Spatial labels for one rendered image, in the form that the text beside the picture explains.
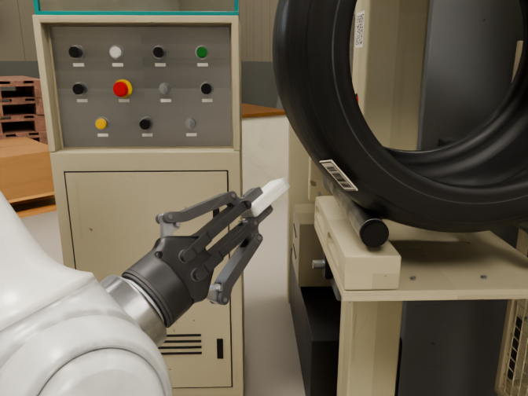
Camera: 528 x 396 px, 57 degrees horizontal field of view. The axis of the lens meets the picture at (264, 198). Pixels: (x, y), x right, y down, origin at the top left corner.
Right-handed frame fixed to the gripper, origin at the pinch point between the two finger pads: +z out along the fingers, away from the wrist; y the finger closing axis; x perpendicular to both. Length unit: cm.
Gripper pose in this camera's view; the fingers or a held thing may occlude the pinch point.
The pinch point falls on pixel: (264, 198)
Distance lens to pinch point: 62.0
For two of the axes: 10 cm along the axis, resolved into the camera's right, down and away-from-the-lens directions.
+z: 6.3, -5.4, 5.6
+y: 4.9, 8.3, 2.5
